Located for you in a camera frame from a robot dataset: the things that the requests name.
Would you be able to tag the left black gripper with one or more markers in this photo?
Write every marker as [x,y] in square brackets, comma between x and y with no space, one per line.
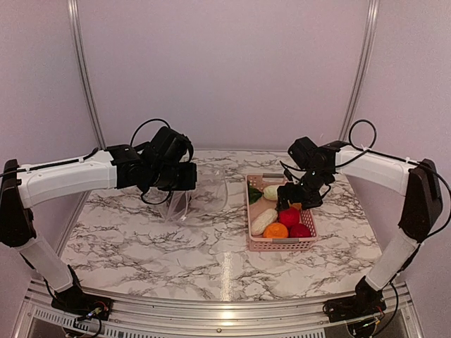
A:
[189,182]

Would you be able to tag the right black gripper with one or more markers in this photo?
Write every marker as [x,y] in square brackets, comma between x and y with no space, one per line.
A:
[294,198]

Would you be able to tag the white long toy vegetable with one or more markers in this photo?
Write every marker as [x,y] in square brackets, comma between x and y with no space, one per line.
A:
[271,192]

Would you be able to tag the yellow toy fruit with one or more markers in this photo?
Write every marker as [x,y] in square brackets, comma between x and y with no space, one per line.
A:
[296,205]

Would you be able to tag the beige toy food piece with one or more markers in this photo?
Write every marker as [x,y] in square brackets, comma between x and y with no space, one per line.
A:
[260,206]

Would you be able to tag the bright red toy fruit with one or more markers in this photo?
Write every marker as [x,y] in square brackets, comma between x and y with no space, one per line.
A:
[289,217]

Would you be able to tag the white toy bun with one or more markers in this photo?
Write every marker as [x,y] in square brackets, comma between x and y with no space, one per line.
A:
[262,221]

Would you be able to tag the pink plastic basket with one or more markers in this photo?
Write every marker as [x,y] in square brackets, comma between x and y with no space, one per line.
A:
[258,243]

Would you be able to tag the clear zip top bag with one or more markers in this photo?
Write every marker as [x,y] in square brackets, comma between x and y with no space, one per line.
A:
[209,197]

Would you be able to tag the dark maroon toy food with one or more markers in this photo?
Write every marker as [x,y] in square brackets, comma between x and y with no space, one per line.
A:
[179,205]

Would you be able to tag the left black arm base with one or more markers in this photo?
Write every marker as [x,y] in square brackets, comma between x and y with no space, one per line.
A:
[83,305]

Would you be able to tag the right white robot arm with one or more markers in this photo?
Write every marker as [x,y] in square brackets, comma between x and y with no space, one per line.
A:
[386,185]

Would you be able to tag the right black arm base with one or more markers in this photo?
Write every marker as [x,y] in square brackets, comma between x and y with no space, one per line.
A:
[350,308]

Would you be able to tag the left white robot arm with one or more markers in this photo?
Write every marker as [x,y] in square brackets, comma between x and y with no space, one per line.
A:
[118,167]

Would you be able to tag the orange toy fruit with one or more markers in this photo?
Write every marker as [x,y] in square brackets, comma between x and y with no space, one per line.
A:
[276,231]

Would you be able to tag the dark red toy fruit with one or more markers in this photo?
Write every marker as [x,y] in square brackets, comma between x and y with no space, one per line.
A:
[299,231]

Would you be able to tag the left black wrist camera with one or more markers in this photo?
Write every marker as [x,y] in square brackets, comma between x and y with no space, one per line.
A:
[168,146]

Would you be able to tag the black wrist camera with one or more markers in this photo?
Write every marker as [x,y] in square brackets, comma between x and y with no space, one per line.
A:
[168,146]
[305,153]

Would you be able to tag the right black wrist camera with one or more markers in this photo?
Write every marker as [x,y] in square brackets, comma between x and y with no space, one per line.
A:
[305,153]

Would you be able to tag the front aluminium frame rail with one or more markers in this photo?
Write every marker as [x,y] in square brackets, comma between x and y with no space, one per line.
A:
[140,316]

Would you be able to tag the left aluminium frame post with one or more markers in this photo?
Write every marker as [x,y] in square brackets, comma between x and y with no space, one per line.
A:
[80,56]

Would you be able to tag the aluminium frame post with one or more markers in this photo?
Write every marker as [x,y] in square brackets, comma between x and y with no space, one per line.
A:
[80,56]
[362,67]

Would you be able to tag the right aluminium frame post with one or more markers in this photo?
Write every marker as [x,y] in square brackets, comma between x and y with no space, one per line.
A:
[362,67]

